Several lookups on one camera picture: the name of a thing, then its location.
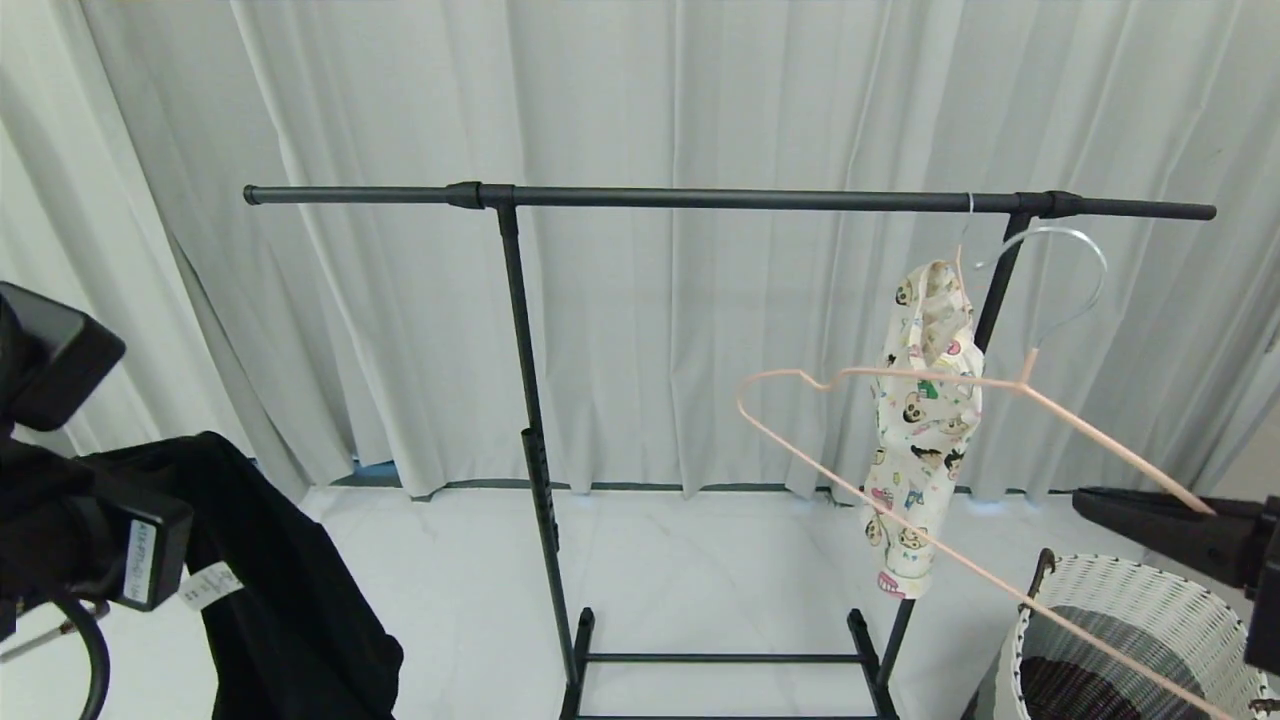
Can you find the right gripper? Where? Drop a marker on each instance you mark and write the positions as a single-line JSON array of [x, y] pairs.
[[1268, 600]]

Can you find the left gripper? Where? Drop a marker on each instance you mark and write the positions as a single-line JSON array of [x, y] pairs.
[[60, 530]]

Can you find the pink clothes hanger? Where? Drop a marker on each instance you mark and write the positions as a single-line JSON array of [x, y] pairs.
[[969, 215], [1100, 432]]

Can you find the black garment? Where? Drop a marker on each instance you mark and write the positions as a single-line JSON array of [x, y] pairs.
[[280, 600]]

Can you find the cream printed shorts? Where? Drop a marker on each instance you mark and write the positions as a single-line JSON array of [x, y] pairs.
[[925, 470]]

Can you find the white laundry basket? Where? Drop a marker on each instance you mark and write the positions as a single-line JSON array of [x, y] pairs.
[[1150, 600]]

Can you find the black clothes rack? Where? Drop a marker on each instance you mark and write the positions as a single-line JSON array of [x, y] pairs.
[[700, 198]]

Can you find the white curtain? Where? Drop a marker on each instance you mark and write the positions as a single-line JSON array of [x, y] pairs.
[[650, 350]]

